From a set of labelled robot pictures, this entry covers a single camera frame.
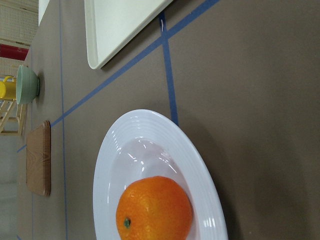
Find white round plate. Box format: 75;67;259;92
92;109;228;240

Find orange fruit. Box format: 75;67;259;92
115;176;193;240

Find cream bear serving tray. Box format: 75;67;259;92
84;0;171;70

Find brown wooden tray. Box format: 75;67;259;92
26;120;51;197

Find green ceramic bowl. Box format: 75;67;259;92
16;65;40;105

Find yellow mug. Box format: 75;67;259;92
0;76;17;100

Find red cylinder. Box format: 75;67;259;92
0;43;29;61

